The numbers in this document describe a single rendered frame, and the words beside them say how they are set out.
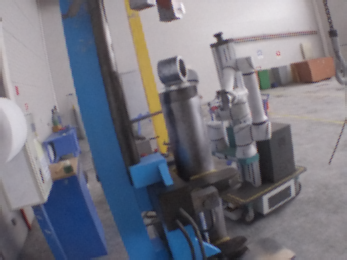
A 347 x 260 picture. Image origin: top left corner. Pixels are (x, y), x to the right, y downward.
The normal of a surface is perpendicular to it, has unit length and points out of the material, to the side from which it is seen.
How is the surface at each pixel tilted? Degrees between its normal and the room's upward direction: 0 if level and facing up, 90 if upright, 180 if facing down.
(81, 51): 90
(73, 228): 90
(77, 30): 90
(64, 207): 90
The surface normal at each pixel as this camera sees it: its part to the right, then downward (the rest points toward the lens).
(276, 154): 0.40, 0.07
